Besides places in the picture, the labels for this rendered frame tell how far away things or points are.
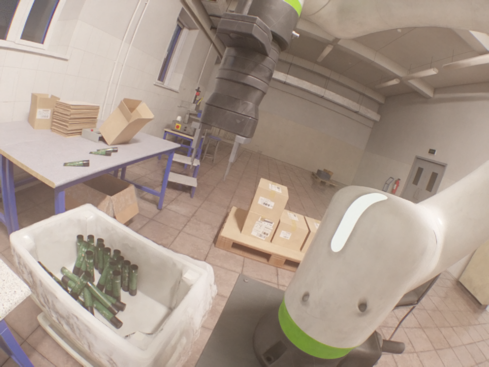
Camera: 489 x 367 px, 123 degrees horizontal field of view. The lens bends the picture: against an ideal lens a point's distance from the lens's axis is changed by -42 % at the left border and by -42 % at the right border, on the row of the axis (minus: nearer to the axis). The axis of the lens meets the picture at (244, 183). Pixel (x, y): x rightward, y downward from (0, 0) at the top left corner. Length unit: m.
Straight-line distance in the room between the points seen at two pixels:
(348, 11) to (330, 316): 0.40
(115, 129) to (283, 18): 1.53
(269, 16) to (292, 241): 2.14
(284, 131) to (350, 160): 3.34
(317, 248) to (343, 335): 0.10
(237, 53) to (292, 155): 9.80
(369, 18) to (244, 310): 0.48
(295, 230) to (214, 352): 1.99
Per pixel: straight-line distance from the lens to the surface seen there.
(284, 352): 0.30
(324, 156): 10.36
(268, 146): 9.95
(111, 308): 0.88
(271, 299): 0.42
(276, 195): 2.10
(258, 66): 0.30
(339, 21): 0.41
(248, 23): 0.26
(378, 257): 0.21
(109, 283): 0.91
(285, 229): 2.23
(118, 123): 1.71
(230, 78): 0.30
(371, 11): 0.37
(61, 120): 1.91
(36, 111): 2.02
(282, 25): 0.32
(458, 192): 0.36
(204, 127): 0.32
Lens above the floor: 1.19
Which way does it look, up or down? 15 degrees down
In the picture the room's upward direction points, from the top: 19 degrees clockwise
